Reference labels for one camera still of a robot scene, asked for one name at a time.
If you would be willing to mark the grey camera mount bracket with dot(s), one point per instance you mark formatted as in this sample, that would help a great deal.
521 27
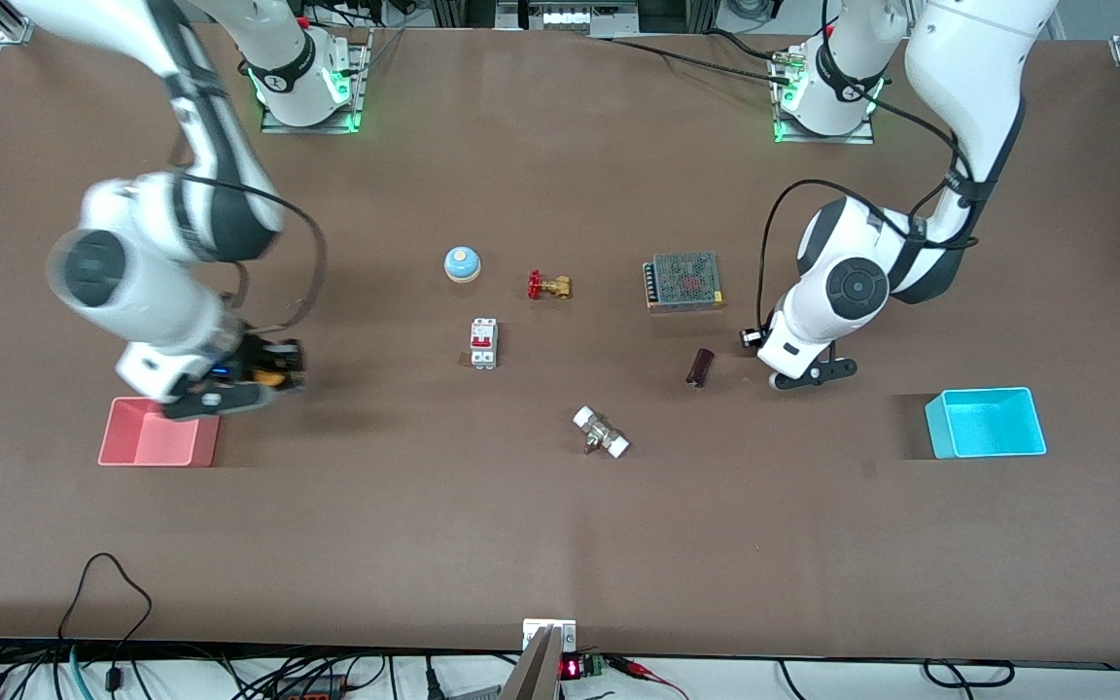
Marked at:
536 671

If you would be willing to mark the dark brown cylinder capacitor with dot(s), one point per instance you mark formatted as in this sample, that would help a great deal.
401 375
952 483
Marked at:
700 367

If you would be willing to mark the red LED display module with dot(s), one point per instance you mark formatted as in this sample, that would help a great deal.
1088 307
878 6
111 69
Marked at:
572 668

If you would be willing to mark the metal mesh power supply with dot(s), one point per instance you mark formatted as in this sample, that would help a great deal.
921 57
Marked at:
684 280

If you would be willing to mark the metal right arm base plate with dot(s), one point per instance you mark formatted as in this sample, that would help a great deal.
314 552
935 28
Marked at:
358 87

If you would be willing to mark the cyan plastic box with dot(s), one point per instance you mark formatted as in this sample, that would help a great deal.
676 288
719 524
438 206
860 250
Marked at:
997 433

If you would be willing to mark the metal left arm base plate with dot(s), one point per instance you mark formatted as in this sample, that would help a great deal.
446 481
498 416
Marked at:
822 139

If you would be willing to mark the pink plastic box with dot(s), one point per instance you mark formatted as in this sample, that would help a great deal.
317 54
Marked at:
147 442

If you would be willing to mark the black orange power strip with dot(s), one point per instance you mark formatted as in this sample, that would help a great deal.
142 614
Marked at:
312 688

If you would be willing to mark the grey control device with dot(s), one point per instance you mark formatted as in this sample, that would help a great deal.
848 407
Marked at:
565 17

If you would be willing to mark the blue call bell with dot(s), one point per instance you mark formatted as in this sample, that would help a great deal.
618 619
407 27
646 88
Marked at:
462 262

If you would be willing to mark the yellow push button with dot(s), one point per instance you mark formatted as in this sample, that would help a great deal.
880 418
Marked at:
273 376

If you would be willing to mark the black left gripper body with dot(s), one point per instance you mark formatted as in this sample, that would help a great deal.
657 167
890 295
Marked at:
751 337

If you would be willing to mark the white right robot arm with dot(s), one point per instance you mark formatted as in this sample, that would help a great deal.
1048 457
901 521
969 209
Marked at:
132 282

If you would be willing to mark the white red circuit breaker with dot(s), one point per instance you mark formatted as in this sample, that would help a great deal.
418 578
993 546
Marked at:
483 342

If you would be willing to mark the red clip lead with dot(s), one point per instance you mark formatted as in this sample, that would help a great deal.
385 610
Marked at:
633 668

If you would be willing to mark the metal fitting with white ends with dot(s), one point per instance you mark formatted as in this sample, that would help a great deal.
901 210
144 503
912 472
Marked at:
601 433

